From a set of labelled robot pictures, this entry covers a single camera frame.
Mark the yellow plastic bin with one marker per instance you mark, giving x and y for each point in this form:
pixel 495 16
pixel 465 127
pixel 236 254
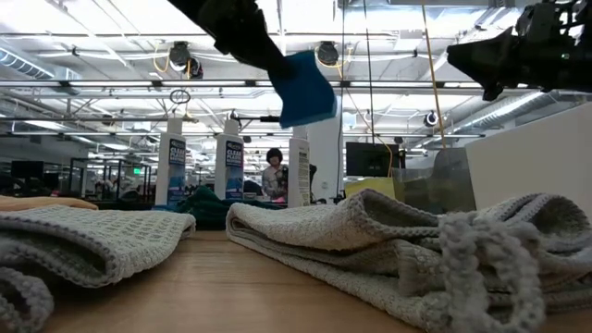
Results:
pixel 370 187

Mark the black monitor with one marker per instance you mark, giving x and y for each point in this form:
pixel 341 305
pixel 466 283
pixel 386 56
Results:
pixel 372 159

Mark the dark green cloth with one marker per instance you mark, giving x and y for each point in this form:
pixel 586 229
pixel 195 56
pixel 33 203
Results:
pixel 208 208

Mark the white plastic cleaner bottle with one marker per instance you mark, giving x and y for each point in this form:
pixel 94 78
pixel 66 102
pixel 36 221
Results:
pixel 299 171
pixel 229 171
pixel 168 171

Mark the person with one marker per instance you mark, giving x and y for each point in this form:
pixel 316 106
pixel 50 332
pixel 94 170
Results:
pixel 275 178

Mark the black metal rack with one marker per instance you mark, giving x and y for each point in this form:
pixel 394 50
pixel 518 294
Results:
pixel 118 178

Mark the white plastic bin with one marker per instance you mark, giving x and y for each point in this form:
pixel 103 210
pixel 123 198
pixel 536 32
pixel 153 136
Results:
pixel 532 162

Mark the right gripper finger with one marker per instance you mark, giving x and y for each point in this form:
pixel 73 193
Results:
pixel 490 60

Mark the grey waffle towel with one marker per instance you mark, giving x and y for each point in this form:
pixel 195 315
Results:
pixel 115 231
pixel 324 222

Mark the dark smoky plastic bin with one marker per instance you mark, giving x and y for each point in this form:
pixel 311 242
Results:
pixel 444 185

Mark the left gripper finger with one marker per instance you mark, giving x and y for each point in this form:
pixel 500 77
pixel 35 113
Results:
pixel 263 57

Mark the dark distant monitor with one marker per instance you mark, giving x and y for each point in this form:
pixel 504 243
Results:
pixel 27 169

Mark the orange cloth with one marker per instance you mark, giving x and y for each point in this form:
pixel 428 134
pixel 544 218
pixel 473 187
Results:
pixel 41 202

